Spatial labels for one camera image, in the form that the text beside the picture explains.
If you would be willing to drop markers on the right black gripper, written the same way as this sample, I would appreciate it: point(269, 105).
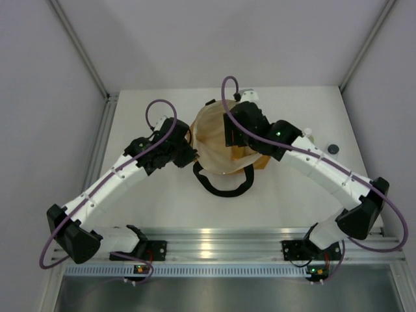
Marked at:
point(232, 138)

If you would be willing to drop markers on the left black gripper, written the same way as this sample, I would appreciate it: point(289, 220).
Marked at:
point(188, 156)

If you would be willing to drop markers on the tan canvas tote bag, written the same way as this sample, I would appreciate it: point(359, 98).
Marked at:
point(208, 138)

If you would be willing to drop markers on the green pump bottle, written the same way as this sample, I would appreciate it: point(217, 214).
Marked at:
point(308, 133)

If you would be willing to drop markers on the white bottle black cap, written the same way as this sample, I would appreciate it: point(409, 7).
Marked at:
point(333, 150)

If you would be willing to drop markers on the orange bottle pink cap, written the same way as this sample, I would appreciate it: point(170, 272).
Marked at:
point(237, 156)

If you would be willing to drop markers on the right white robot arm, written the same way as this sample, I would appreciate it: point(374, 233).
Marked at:
point(360, 197)

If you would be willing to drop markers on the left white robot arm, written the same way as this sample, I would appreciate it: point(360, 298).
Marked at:
point(73, 226)

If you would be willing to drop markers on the left aluminium frame post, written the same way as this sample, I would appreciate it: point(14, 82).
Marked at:
point(78, 46)

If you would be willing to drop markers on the aluminium frame post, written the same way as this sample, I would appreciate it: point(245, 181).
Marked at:
point(78, 46)
point(372, 34)

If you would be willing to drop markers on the aluminium mounting rail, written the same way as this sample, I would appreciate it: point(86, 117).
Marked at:
point(256, 244)

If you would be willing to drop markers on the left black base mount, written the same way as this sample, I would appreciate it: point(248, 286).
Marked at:
point(150, 250)

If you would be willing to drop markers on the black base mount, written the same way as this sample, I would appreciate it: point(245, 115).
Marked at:
point(296, 250)
point(150, 250)

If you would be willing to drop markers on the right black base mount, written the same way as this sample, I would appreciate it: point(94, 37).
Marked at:
point(296, 250)

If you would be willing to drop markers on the grey slotted cable duct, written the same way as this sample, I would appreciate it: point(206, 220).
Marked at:
point(191, 270)

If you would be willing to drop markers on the right aluminium frame post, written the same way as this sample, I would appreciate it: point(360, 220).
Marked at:
point(372, 34)

